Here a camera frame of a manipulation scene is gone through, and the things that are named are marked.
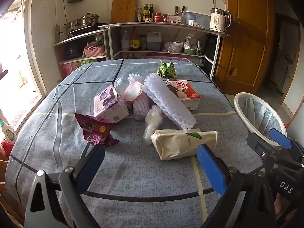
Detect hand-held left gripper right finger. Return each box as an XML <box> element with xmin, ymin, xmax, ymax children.
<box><xmin>197</xmin><ymin>144</ymin><xmax>277</xmax><ymax>228</ymax></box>

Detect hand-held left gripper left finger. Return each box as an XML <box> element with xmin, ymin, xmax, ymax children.
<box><xmin>24</xmin><ymin>144</ymin><xmax>106</xmax><ymax>228</ymax></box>

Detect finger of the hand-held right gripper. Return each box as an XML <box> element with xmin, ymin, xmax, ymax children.
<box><xmin>269</xmin><ymin>128</ymin><xmax>304</xmax><ymax>163</ymax></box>
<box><xmin>246</xmin><ymin>133</ymin><xmax>281</xmax><ymax>162</ymax></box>

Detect beige paper packet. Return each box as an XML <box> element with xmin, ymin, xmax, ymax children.
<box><xmin>151</xmin><ymin>129</ymin><xmax>219</xmax><ymax>161</ymax></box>

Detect purple snack wrapper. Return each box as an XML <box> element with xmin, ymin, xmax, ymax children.
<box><xmin>74</xmin><ymin>113</ymin><xmax>120</xmax><ymax>148</ymax></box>

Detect white round trash bin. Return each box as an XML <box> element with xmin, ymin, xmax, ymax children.
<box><xmin>233</xmin><ymin>92</ymin><xmax>287</xmax><ymax>148</ymax></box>

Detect purple milk carton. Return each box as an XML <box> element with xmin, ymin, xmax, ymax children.
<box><xmin>94</xmin><ymin>84</ymin><xmax>130</xmax><ymax>124</ymax></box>

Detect clear plastic bag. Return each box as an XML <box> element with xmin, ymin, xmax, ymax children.
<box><xmin>143</xmin><ymin>104</ymin><xmax>164</xmax><ymax>146</ymax></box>

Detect red strawberry milk carton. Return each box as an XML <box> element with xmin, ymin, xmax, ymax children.
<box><xmin>167</xmin><ymin>79</ymin><xmax>200</xmax><ymax>111</ymax></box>

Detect large white foam net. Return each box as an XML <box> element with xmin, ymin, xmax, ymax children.
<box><xmin>142</xmin><ymin>74</ymin><xmax>196</xmax><ymax>131</ymax></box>

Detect pink-rimmed plastic cup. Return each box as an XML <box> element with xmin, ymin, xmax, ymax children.
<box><xmin>125</xmin><ymin>82</ymin><xmax>143</xmax><ymax>102</ymax></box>

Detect small white foam net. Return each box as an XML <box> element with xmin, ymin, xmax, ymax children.
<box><xmin>128</xmin><ymin>74</ymin><xmax>144</xmax><ymax>86</ymax></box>

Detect green snack wrapper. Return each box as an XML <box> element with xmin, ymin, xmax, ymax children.
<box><xmin>157</xmin><ymin>62</ymin><xmax>178</xmax><ymax>79</ymax></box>

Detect person's right hand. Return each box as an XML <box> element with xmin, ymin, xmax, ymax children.
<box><xmin>274</xmin><ymin>192</ymin><xmax>289</xmax><ymax>215</ymax></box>

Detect clear bin liner bag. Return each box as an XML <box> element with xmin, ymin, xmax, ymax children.
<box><xmin>239</xmin><ymin>96</ymin><xmax>284</xmax><ymax>139</ymax></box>

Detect white green-label bottle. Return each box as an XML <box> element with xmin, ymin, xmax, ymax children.
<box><xmin>0</xmin><ymin>120</ymin><xmax>16</xmax><ymax>143</ymax></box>

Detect pink cardboard box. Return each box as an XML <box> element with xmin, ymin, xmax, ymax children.
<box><xmin>62</xmin><ymin>63</ymin><xmax>79</xmax><ymax>76</ymax></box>

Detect wooden door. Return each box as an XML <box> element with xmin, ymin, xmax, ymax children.
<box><xmin>212</xmin><ymin>0</ymin><xmax>276</xmax><ymax>95</ymax></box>

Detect green cardboard box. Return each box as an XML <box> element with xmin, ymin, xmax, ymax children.
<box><xmin>77</xmin><ymin>58</ymin><xmax>98</xmax><ymax>68</ymax></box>

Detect pink woven basket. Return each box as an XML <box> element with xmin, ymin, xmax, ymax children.
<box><xmin>84</xmin><ymin>45</ymin><xmax>105</xmax><ymax>58</ymax></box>

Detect pink plastic storage box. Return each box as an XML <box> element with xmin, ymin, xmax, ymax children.
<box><xmin>144</xmin><ymin>56</ymin><xmax>190</xmax><ymax>63</ymax></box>

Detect black kitchen appliance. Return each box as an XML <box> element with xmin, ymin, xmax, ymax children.
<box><xmin>63</xmin><ymin>43</ymin><xmax>83</xmax><ymax>60</ymax></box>

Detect white food bags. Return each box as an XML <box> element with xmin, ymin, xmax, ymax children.
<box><xmin>185</xmin><ymin>34</ymin><xmax>203</xmax><ymax>53</ymax></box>

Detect white plastic tub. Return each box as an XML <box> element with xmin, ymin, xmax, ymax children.
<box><xmin>172</xmin><ymin>41</ymin><xmax>184</xmax><ymax>53</ymax></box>

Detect tied plastic bag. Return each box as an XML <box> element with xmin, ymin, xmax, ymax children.
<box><xmin>163</xmin><ymin>41</ymin><xmax>177</xmax><ymax>53</ymax></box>

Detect white plastic bottle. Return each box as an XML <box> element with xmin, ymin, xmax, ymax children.
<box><xmin>122</xmin><ymin>30</ymin><xmax>130</xmax><ymax>51</ymax></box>

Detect white electric kettle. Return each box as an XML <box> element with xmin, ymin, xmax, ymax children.
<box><xmin>210</xmin><ymin>8</ymin><xmax>232</xmax><ymax>32</ymax></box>

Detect low white shelf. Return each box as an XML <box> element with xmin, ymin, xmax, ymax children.
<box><xmin>53</xmin><ymin>30</ymin><xmax>111</xmax><ymax>76</ymax></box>

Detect soy sauce bottle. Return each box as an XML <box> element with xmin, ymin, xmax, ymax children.
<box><xmin>130</xmin><ymin>27</ymin><xmax>140</xmax><ymax>50</ymax></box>

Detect dark liquid jerry can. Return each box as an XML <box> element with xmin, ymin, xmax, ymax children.
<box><xmin>146</xmin><ymin>32</ymin><xmax>162</xmax><ymax>51</ymax></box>

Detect black induction cooker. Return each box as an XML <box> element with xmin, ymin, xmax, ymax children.
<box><xmin>68</xmin><ymin>25</ymin><xmax>102</xmax><ymax>36</ymax></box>

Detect window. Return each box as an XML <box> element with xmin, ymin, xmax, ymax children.
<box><xmin>0</xmin><ymin>0</ymin><xmax>48</xmax><ymax>152</ymax></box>

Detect clear storage box blue lid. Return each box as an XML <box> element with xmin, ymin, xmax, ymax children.
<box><xmin>184</xmin><ymin>10</ymin><xmax>211</xmax><ymax>26</ymax></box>

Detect white metal shelf rack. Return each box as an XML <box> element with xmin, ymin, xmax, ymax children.
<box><xmin>98</xmin><ymin>22</ymin><xmax>231</xmax><ymax>79</ymax></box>

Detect steel steamer pot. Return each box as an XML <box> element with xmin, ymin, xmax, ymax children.
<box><xmin>79</xmin><ymin>13</ymin><xmax>100</xmax><ymax>27</ymax></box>

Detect pink knife holder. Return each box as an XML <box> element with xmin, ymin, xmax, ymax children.
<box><xmin>167</xmin><ymin>5</ymin><xmax>186</xmax><ymax>24</ymax></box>

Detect wooden cutting board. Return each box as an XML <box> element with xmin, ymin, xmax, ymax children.
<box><xmin>110</xmin><ymin>0</ymin><xmax>138</xmax><ymax>24</ymax></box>

